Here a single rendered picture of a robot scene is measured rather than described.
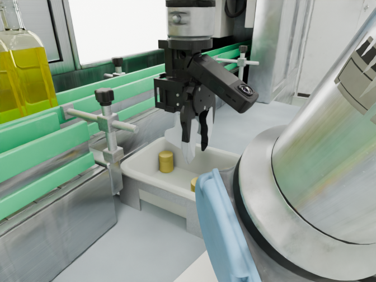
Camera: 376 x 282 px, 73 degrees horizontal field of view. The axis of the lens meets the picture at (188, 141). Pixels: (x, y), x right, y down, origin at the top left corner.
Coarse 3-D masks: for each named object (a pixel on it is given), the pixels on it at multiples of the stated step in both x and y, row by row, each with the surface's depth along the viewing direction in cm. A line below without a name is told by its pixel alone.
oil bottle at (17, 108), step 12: (0, 48) 37; (0, 60) 37; (12, 60) 39; (0, 72) 37; (12, 72) 39; (0, 84) 38; (12, 84) 39; (0, 96) 38; (12, 96) 40; (0, 108) 38; (12, 108) 40; (24, 108) 42; (0, 120) 39
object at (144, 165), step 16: (160, 144) 62; (128, 160) 53; (144, 160) 57; (176, 160) 64; (192, 160) 61; (208, 160) 59; (224, 160) 57; (144, 176) 48; (160, 176) 60; (176, 176) 60; (192, 176) 60; (176, 192) 45; (192, 192) 44
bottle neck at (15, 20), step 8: (0, 0) 38; (8, 0) 38; (16, 0) 39; (0, 8) 38; (8, 8) 38; (16, 8) 39; (0, 16) 39; (8, 16) 39; (16, 16) 39; (8, 24) 39; (16, 24) 40
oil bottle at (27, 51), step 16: (0, 32) 39; (16, 32) 39; (32, 32) 41; (16, 48) 39; (32, 48) 41; (16, 64) 40; (32, 64) 42; (48, 64) 44; (32, 80) 42; (48, 80) 44; (32, 96) 43; (48, 96) 45; (32, 112) 43
